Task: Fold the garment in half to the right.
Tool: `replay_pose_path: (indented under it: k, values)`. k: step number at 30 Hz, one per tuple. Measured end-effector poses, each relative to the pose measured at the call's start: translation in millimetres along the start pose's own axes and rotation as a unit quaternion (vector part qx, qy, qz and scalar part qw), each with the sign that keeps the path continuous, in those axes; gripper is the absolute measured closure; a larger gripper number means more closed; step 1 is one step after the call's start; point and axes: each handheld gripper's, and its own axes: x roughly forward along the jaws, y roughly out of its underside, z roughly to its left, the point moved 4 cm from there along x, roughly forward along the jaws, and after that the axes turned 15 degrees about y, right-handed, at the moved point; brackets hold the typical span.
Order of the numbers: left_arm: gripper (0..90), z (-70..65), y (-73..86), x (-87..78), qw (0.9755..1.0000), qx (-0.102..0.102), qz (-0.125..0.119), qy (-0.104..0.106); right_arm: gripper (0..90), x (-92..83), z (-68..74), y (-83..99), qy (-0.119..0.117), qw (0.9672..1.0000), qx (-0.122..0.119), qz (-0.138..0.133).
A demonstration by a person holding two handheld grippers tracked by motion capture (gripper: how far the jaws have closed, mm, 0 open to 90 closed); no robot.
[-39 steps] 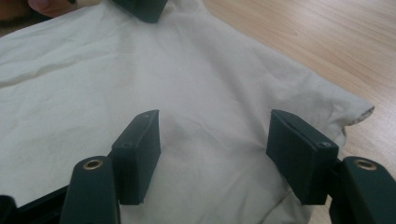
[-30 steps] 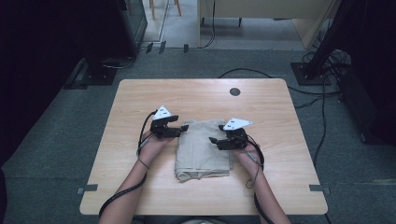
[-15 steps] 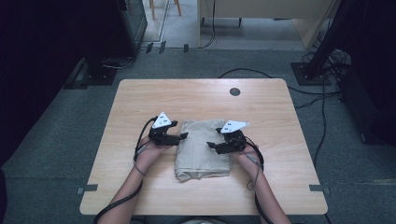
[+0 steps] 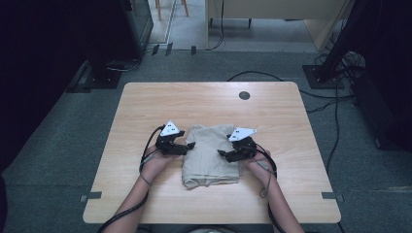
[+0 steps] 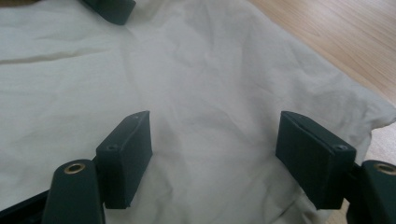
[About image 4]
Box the black stand base plate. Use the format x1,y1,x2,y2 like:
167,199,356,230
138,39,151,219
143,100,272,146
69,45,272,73
301,63,346,90

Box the person's light clothing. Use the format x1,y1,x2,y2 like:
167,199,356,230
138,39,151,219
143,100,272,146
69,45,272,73
188,226,236,233

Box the wooden stool legs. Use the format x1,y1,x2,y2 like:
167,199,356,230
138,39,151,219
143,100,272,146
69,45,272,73
154,0,190,21

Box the long black floor cable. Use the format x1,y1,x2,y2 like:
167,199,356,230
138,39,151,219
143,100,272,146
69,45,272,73
226,70,356,100

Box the left hand-held gripper cable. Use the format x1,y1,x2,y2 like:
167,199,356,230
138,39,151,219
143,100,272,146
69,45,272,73
96,125,166,233

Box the thin black floor cable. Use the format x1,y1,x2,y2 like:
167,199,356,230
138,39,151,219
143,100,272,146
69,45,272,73
305,98,338,115

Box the person's right hand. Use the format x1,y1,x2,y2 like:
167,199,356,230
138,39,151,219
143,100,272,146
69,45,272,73
240,150,277,187

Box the white floor cable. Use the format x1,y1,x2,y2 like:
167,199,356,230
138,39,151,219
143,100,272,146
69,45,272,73
106,48,155,73

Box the light wooden cabinet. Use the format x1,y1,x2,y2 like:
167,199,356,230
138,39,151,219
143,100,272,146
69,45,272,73
204,0,359,52

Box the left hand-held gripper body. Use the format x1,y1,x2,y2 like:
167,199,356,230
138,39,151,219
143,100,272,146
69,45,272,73
154,120,181,156

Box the hand-held gripper cable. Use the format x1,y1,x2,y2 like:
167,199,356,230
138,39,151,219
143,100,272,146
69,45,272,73
96,125,166,233
257,149,288,233

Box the black hanging cable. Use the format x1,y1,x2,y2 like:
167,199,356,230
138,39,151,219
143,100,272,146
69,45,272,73
206,0,225,51

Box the black stand base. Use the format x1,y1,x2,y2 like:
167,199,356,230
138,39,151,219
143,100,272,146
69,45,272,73
66,59,123,95

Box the black stand pole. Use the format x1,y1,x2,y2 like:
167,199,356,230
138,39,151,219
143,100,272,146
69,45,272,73
319,0,370,82

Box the black equipment box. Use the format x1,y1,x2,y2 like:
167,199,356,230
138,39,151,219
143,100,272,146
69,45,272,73
351,69,412,152

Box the glass-front cabinet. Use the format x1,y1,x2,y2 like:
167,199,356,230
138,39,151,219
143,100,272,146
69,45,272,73
120,0,155,60

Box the person's left hand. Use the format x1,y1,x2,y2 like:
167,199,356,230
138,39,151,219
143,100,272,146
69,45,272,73
139,145,182,186

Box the tangle of black cables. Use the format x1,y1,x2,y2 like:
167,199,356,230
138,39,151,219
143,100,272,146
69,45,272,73
313,50,367,85

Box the beige short-sleeved shirt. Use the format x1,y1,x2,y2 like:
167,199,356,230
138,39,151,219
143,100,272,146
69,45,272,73
181,123,242,190

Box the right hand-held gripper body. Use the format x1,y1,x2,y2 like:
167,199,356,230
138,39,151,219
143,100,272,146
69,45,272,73
227,127,258,162

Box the grey tape mark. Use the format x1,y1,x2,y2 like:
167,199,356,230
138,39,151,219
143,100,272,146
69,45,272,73
80,191,103,204
321,191,345,203

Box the right hand-held gripper cable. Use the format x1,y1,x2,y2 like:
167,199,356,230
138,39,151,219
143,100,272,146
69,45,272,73
257,149,288,233

